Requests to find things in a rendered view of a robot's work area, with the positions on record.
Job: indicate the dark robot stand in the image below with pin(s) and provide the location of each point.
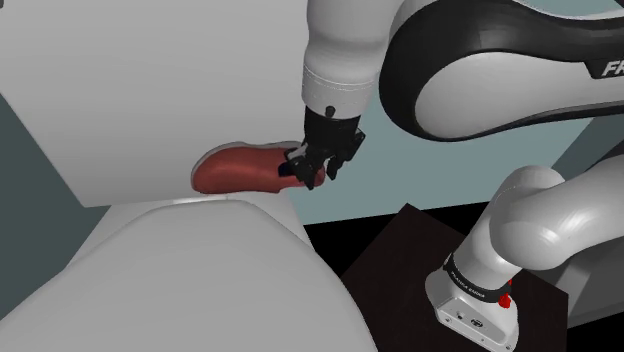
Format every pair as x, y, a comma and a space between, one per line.
390, 292

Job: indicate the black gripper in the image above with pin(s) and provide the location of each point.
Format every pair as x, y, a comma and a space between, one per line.
326, 132

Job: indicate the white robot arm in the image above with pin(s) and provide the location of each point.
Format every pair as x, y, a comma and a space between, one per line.
487, 97

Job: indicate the red shoe with white sole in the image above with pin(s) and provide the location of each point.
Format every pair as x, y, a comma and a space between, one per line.
239, 168

